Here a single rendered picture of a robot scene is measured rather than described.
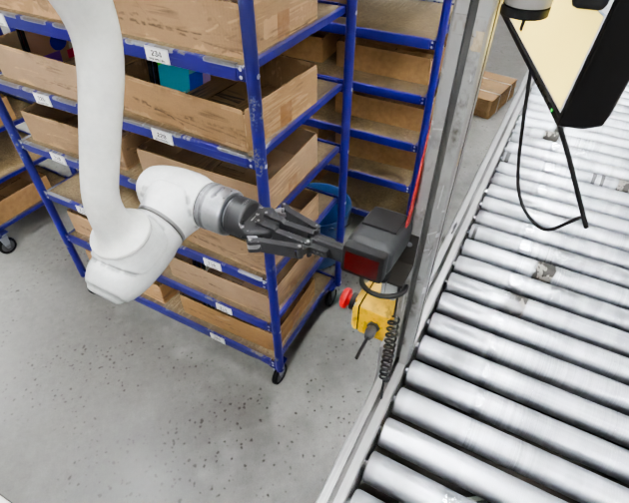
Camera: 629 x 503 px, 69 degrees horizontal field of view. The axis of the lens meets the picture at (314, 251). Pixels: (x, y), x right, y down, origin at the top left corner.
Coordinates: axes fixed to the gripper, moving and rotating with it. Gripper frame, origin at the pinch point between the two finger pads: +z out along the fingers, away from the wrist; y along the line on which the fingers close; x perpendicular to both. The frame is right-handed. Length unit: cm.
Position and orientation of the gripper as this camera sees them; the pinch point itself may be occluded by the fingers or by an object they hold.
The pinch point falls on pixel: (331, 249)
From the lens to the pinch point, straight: 78.0
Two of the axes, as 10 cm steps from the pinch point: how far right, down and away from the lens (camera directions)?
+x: 0.0, 7.3, 6.8
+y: 4.7, -6.0, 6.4
